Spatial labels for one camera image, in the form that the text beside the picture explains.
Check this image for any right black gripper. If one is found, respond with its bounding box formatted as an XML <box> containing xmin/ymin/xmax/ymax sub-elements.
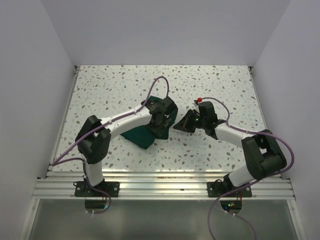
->
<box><xmin>173</xmin><ymin>109</ymin><xmax>207</xmax><ymax>134</ymax></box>

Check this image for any green surgical drape cloth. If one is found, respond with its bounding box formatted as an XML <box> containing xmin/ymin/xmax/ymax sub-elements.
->
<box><xmin>121</xmin><ymin>96</ymin><xmax>178</xmax><ymax>150</ymax></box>

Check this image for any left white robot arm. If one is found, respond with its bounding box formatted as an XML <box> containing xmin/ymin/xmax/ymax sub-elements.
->
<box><xmin>75</xmin><ymin>96</ymin><xmax>178</xmax><ymax>197</ymax></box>

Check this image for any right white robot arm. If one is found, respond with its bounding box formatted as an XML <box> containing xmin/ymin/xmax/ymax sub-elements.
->
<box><xmin>173</xmin><ymin>101</ymin><xmax>287</xmax><ymax>197</ymax></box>

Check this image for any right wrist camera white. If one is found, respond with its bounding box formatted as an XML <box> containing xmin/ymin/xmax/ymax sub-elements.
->
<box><xmin>194</xmin><ymin>97</ymin><xmax>203</xmax><ymax>107</ymax></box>

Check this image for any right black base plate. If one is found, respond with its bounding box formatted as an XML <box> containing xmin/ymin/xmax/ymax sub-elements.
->
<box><xmin>206</xmin><ymin>179</ymin><xmax>253</xmax><ymax>198</ymax></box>

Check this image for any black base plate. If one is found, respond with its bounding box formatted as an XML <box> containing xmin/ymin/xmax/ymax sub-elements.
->
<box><xmin>206</xmin><ymin>179</ymin><xmax>253</xmax><ymax>198</ymax></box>
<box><xmin>73</xmin><ymin>180</ymin><xmax>120</xmax><ymax>198</ymax></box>

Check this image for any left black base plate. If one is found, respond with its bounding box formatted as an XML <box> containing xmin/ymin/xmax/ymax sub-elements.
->
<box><xmin>73</xmin><ymin>180</ymin><xmax>120</xmax><ymax>198</ymax></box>

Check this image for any aluminium frame rail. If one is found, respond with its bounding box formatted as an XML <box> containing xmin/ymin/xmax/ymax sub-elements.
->
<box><xmin>31</xmin><ymin>171</ymin><xmax>295</xmax><ymax>200</ymax></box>

